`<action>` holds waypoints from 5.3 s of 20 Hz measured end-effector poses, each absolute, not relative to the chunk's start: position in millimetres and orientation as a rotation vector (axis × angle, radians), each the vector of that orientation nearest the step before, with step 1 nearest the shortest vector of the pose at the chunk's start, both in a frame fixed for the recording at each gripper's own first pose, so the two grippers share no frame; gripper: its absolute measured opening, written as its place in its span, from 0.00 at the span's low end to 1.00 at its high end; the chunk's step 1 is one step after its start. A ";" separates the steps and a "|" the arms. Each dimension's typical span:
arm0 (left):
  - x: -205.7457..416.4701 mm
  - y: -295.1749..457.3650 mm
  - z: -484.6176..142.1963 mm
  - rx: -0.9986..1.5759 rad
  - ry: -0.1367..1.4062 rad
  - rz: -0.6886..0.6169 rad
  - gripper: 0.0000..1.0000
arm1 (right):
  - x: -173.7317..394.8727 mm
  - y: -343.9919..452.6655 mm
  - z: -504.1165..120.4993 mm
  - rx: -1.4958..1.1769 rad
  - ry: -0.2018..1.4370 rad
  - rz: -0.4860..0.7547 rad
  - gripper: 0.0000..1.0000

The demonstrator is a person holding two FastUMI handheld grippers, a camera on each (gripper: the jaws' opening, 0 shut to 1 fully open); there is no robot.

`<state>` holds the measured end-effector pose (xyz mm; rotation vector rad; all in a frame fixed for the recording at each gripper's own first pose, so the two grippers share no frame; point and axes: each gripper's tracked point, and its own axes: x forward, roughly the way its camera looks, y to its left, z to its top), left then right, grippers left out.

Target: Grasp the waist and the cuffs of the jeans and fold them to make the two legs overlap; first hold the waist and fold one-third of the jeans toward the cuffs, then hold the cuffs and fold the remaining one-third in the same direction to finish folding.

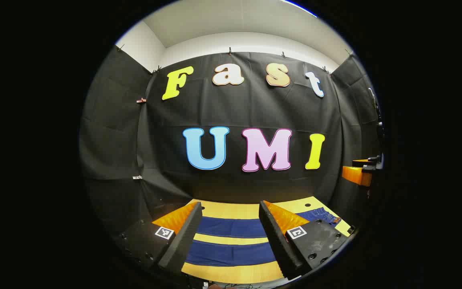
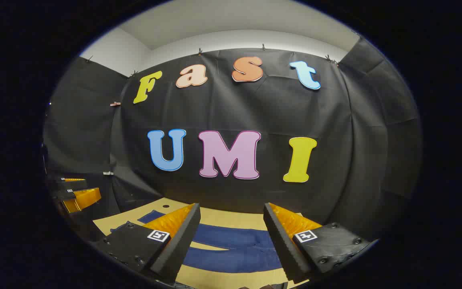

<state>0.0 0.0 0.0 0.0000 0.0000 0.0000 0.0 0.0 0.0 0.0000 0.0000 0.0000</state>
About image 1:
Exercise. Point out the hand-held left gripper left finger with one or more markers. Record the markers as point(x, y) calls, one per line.
point(187, 237)

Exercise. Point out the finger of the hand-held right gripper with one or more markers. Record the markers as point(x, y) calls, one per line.
point(362, 161)
point(355, 174)

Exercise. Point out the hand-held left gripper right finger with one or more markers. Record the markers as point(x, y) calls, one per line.
point(273, 237)

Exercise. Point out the blue denim jeans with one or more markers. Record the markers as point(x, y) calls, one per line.
point(231, 253)

